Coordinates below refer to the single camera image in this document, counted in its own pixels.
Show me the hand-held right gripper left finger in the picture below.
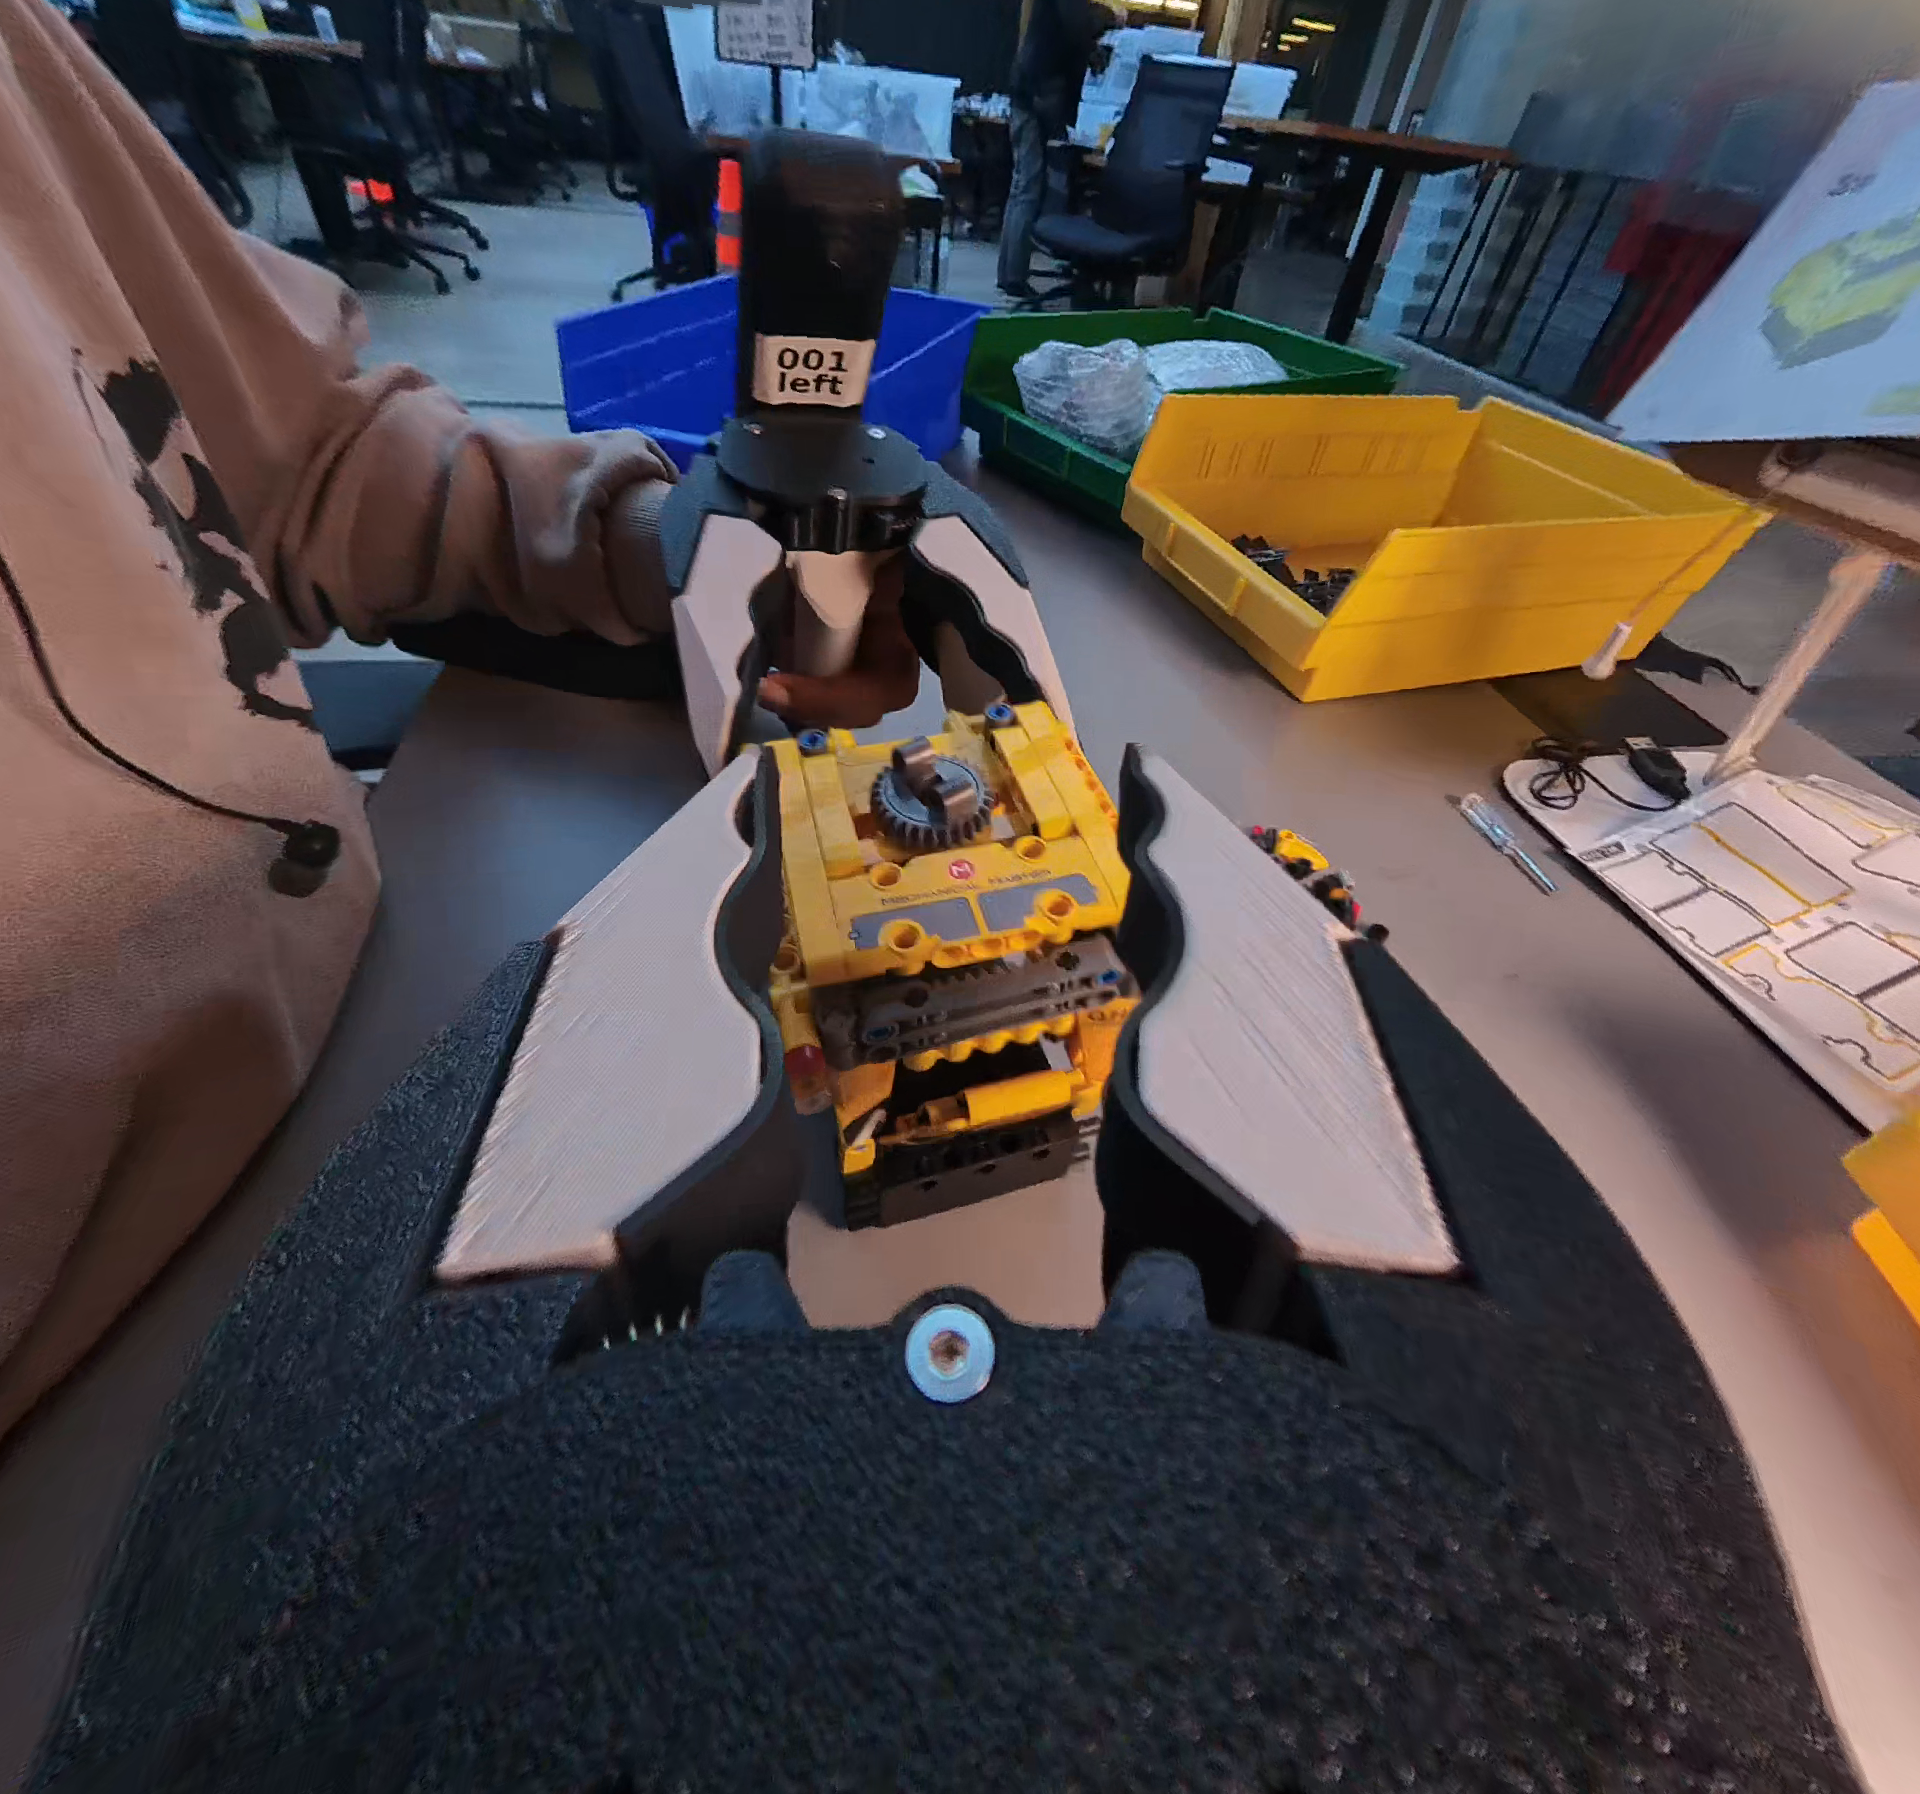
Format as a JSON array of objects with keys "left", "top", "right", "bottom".
[{"left": 433, "top": 750, "right": 818, "bottom": 1343}]

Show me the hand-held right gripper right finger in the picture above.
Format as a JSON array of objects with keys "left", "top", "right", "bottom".
[{"left": 1096, "top": 747, "right": 1466, "bottom": 1343}]

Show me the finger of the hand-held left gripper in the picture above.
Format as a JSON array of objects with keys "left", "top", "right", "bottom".
[
  {"left": 669, "top": 521, "right": 785, "bottom": 779},
  {"left": 905, "top": 515, "right": 1079, "bottom": 726}
]

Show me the yellow block robot model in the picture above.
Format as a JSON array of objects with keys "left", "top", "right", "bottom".
[{"left": 762, "top": 698, "right": 1146, "bottom": 1233}]

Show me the person's left forearm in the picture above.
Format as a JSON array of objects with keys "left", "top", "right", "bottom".
[{"left": 294, "top": 235, "right": 680, "bottom": 657}]

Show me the grey desk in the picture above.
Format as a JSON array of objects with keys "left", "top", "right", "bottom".
[{"left": 0, "top": 452, "right": 1920, "bottom": 1782}]

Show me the person's left hand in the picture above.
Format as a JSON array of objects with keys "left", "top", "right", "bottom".
[{"left": 757, "top": 577, "right": 925, "bottom": 734}]

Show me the green plastic bin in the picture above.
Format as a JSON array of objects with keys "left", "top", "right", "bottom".
[{"left": 960, "top": 304, "right": 1410, "bottom": 525}]

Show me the black wrist rest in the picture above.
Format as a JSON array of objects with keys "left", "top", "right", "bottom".
[{"left": 392, "top": 612, "right": 691, "bottom": 704}]

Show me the blue plastic bin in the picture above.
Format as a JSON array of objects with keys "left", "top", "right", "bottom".
[{"left": 553, "top": 270, "right": 991, "bottom": 474}]

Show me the pile of black red pins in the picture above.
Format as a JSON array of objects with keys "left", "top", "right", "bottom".
[{"left": 1242, "top": 821, "right": 1392, "bottom": 945}]

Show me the clear plastic bag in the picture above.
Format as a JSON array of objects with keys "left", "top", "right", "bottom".
[{"left": 1013, "top": 338, "right": 1293, "bottom": 464}]

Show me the heap of dark grey plates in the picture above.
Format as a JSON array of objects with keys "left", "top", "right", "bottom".
[{"left": 1231, "top": 530, "right": 1364, "bottom": 615}]

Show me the black mesh office chair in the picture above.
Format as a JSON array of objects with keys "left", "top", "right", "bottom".
[{"left": 1025, "top": 55, "right": 1241, "bottom": 314}]

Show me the person's grey hoodie torso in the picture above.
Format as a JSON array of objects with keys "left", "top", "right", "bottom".
[{"left": 0, "top": 0, "right": 389, "bottom": 1442}]

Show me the yellow plastic bin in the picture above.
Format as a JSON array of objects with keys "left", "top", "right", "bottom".
[{"left": 1120, "top": 392, "right": 1775, "bottom": 704}]

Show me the white sticker sheet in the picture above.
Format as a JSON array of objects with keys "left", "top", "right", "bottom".
[{"left": 1566, "top": 771, "right": 1920, "bottom": 1136}]

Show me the dark background table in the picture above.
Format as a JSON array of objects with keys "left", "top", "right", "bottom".
[{"left": 1218, "top": 115, "right": 1522, "bottom": 343}]

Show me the yellow bin with divider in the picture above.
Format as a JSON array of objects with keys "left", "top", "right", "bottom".
[{"left": 1841, "top": 1091, "right": 1920, "bottom": 1328}]

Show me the black metal railing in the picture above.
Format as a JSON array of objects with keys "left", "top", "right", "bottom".
[{"left": 1403, "top": 159, "right": 1676, "bottom": 394}]

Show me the open instruction booklet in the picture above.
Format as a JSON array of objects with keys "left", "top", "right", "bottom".
[{"left": 1605, "top": 78, "right": 1920, "bottom": 450}]

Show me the white printed wall paper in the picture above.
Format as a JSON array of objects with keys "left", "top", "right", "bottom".
[{"left": 716, "top": 0, "right": 822, "bottom": 70}]

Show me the small clear-handled screwdriver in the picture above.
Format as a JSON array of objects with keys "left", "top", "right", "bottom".
[{"left": 1458, "top": 792, "right": 1563, "bottom": 899}]

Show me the black earphone cord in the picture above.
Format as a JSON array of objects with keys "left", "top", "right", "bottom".
[{"left": 0, "top": 550, "right": 345, "bottom": 900}]

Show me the black usb cable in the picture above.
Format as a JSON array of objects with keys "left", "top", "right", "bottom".
[{"left": 1522, "top": 733, "right": 1699, "bottom": 817}]

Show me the hanging cord with white tip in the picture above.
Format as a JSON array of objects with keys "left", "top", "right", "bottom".
[{"left": 1579, "top": 511, "right": 1734, "bottom": 682}]

